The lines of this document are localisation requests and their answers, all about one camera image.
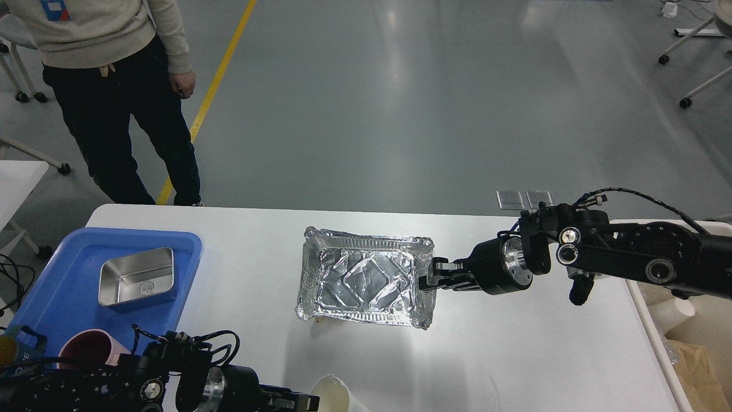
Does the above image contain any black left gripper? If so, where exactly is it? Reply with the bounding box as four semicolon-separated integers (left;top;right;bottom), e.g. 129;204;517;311
203;365;320;411

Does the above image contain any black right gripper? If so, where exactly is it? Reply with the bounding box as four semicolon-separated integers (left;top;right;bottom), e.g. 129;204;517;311
418;236;534;295

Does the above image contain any aluminium foil container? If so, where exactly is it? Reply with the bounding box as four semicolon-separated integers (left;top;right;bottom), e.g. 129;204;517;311
295;227;436;330

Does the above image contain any pink mug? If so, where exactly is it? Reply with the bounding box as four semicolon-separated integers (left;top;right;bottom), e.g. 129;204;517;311
58;329;131;366

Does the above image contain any square steel tray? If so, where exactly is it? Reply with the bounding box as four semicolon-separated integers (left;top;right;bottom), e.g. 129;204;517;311
97;247;178;312

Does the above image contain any dark blue mug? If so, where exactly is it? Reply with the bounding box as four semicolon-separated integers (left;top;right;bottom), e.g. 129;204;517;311
1;325;47;366

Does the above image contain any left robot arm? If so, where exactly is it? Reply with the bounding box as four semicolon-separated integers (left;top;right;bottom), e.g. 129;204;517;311
2;325;321;411

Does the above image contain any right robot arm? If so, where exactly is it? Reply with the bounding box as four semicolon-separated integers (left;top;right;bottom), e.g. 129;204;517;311
418;187;731;306

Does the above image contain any person's hand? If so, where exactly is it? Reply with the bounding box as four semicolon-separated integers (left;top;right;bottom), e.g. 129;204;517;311
168;70;196;100

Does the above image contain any left floor outlet plate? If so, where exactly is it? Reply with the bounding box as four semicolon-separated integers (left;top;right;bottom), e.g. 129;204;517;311
496;190;526;211

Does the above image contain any floor outlet plate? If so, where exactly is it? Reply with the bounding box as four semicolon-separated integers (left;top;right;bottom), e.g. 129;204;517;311
525;190;555;209
496;190;526;211

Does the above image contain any right floor outlet plate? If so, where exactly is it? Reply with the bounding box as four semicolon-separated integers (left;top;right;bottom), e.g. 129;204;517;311
525;190;555;209

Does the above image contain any blue plastic tray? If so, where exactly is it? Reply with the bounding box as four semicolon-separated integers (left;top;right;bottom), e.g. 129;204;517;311
10;228;203;356

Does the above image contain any white paper cup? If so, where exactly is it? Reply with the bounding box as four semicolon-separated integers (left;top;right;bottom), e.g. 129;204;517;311
649;298;696;334

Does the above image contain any brown paper bag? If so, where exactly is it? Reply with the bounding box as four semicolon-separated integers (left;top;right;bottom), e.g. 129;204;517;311
667;340;730;411

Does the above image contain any beige waste bin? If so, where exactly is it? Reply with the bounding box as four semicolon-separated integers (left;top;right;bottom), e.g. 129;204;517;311
605;220;732;412

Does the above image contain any white side table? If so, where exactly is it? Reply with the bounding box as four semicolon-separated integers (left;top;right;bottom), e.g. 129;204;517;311
1;160;49;229

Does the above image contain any white chair base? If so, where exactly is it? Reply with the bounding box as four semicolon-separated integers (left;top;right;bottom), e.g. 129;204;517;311
658;0;732;110

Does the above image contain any person in dark trousers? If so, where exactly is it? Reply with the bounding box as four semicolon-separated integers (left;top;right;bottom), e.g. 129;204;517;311
2;1;203;207

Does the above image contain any grey office chair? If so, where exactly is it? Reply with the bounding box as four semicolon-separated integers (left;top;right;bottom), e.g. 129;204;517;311
1;13;71;176

